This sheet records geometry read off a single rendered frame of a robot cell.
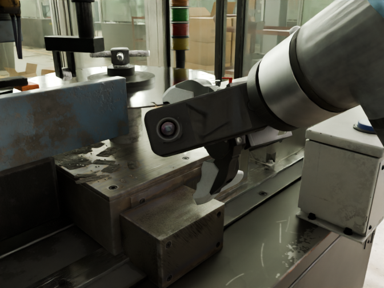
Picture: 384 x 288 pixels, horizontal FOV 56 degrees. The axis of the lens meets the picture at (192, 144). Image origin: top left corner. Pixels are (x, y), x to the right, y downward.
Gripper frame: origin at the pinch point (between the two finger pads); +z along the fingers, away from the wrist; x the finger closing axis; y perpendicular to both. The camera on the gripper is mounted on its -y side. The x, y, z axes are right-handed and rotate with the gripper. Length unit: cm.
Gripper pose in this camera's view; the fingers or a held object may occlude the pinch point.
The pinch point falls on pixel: (175, 150)
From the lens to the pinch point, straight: 47.9
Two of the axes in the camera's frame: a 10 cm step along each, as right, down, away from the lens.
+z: -4.5, 2.7, 8.5
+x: -3.0, -9.4, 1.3
